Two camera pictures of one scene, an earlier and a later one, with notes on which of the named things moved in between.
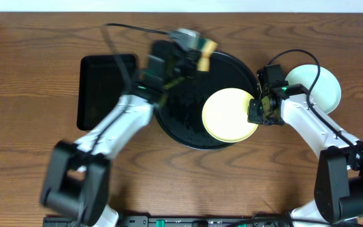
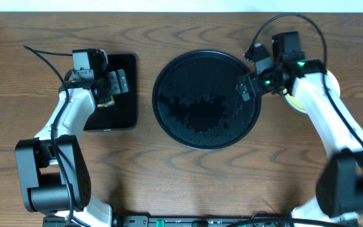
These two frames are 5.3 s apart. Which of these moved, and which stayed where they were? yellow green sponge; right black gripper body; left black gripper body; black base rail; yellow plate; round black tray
Moved: yellow green sponge; right black gripper body; yellow plate; left black gripper body
Stayed: black base rail; round black tray
